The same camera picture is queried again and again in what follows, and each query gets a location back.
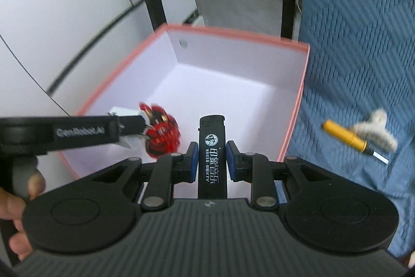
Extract red ridged round gadget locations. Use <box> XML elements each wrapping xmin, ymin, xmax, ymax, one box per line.
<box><xmin>139</xmin><ymin>102</ymin><xmax>181</xmax><ymax>158</ymax></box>

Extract white charger plug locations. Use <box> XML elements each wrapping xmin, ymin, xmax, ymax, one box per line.
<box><xmin>109</xmin><ymin>106</ymin><xmax>146</xmax><ymax>148</ymax></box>

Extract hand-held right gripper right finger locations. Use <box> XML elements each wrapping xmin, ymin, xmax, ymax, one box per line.
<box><xmin>226</xmin><ymin>140</ymin><xmax>328</xmax><ymax>211</ymax></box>

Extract person's left hand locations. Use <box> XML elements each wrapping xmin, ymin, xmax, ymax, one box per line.
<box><xmin>0</xmin><ymin>171</ymin><xmax>46</xmax><ymax>261</ymax></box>

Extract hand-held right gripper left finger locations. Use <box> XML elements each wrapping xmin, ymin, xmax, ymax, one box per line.
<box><xmin>87</xmin><ymin>141</ymin><xmax>199</xmax><ymax>211</ymax></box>

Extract fluffy white hair claw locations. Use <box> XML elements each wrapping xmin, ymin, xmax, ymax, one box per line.
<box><xmin>352</xmin><ymin>108</ymin><xmax>399</xmax><ymax>152</ymax></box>

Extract blue quilted mat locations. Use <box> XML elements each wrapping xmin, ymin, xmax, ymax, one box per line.
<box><xmin>285</xmin><ymin>0</ymin><xmax>415</xmax><ymax>265</ymax></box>

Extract pink cardboard box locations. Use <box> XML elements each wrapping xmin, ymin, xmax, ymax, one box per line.
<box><xmin>58</xmin><ymin>23</ymin><xmax>311</xmax><ymax>180</ymax></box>

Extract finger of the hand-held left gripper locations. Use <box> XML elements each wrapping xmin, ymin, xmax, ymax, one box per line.
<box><xmin>108</xmin><ymin>115</ymin><xmax>153</xmax><ymax>139</ymax></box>

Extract yellow utility knife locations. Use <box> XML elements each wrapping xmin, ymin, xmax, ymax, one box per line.
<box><xmin>322</xmin><ymin>119</ymin><xmax>391</xmax><ymax>165</ymax></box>

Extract black lighter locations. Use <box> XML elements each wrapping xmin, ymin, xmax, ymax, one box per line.
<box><xmin>198</xmin><ymin>115</ymin><xmax>229</xmax><ymax>200</ymax></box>

